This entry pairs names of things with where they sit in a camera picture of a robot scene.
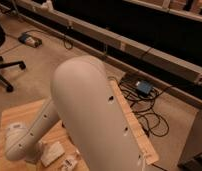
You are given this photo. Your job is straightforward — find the long white shelf rail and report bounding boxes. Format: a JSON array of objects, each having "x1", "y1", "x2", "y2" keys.
[{"x1": 16, "y1": 0, "x2": 202, "y2": 101}]

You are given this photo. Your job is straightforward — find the floor power strip box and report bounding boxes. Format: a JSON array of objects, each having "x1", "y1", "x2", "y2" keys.
[{"x1": 18, "y1": 33, "x2": 42, "y2": 48}]

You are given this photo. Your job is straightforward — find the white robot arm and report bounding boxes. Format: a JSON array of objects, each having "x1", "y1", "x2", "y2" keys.
[{"x1": 5, "y1": 55, "x2": 145, "y2": 171}]

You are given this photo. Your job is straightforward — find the white rectangular sponge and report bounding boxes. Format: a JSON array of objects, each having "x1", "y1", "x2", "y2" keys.
[{"x1": 41, "y1": 142, "x2": 65, "y2": 167}]

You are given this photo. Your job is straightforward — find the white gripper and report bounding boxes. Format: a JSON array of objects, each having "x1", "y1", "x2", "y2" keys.
[{"x1": 27, "y1": 141, "x2": 47, "y2": 163}]

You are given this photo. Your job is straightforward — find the small white plastic bottle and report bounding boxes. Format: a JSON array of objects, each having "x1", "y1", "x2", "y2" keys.
[{"x1": 59, "y1": 151, "x2": 81, "y2": 171}]

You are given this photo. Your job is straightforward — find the blue power adapter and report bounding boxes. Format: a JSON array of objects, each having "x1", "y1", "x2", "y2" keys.
[{"x1": 136, "y1": 80, "x2": 153, "y2": 96}]

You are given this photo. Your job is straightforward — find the black office chair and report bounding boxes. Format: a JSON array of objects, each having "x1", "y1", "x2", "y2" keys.
[{"x1": 0, "y1": 25, "x2": 26, "y2": 92}]

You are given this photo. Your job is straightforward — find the black floor cables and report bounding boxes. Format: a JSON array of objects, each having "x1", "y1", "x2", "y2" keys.
[{"x1": 108, "y1": 75, "x2": 173, "y2": 138}]

